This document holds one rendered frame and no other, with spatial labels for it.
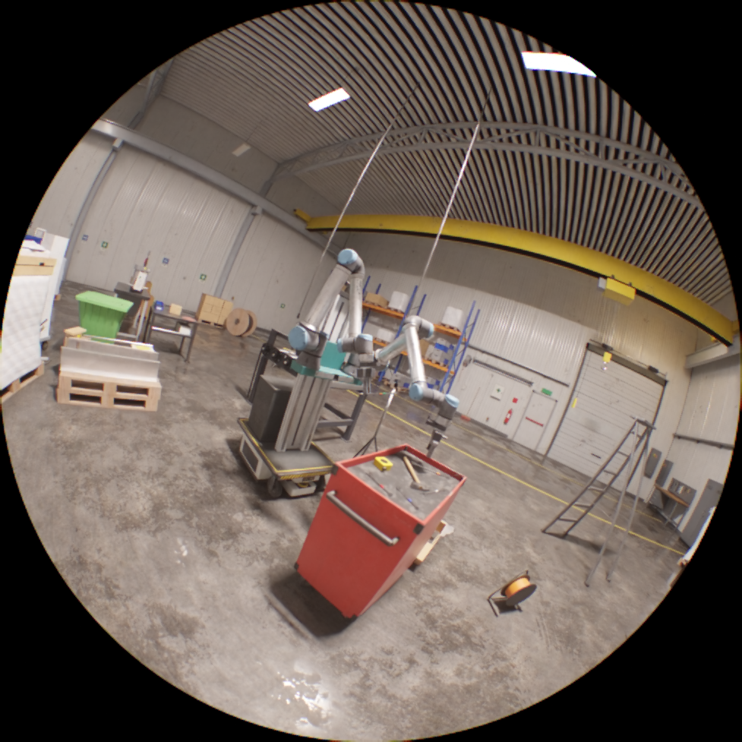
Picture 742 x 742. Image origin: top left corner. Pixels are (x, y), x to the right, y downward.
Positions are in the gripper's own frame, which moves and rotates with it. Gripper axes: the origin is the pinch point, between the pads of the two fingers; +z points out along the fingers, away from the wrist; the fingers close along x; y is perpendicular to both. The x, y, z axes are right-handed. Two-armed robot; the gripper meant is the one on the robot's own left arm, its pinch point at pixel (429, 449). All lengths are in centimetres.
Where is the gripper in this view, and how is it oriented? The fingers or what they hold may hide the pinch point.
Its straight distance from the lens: 157.8
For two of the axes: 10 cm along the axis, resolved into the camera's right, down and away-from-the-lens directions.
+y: 9.1, 3.7, -1.8
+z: -3.6, 9.3, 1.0
